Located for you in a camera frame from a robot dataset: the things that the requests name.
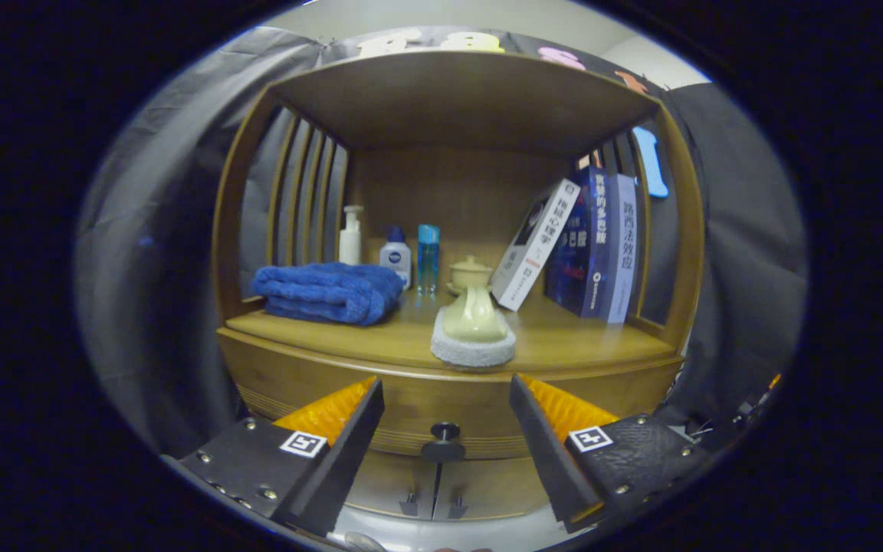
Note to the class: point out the white bottle with blue cap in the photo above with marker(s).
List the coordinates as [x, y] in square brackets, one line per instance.
[395, 257]

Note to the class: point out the pale grey-blue book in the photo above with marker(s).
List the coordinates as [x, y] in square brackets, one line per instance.
[625, 245]

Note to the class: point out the cream lidded teacup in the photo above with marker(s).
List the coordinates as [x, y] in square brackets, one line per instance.
[471, 272]

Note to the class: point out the black and orange device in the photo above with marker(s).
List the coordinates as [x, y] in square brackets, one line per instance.
[756, 399]

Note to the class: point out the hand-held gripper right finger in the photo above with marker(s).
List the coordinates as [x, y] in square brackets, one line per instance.
[545, 460]

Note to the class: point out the wooden cabinet door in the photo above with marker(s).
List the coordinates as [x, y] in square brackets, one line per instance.
[388, 483]
[487, 483]

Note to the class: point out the black drawer knob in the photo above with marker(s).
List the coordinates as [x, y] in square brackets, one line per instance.
[443, 448]

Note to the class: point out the white pump bottle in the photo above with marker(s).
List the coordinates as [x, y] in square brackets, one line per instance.
[349, 245]

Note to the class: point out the wooden countertop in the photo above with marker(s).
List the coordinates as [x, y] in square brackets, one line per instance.
[564, 337]

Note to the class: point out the white book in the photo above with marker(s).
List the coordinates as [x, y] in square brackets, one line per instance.
[537, 245]

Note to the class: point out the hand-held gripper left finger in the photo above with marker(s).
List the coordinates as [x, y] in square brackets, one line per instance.
[342, 471]

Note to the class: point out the pale green brush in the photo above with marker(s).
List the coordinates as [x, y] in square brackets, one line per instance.
[472, 322]

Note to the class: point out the black backdrop cloth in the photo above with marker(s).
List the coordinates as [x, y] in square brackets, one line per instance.
[150, 268]

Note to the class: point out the clear blue bottle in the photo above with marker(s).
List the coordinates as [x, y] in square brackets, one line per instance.
[428, 261]

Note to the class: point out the dark blue book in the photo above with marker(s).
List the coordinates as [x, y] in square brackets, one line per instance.
[579, 261]

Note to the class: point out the wooden drawer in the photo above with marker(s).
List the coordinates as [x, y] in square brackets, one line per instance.
[449, 399]

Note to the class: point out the wooden cabinet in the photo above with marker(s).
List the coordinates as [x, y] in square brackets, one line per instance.
[457, 100]

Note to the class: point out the blue folded towel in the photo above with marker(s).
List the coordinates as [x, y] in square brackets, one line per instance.
[326, 291]

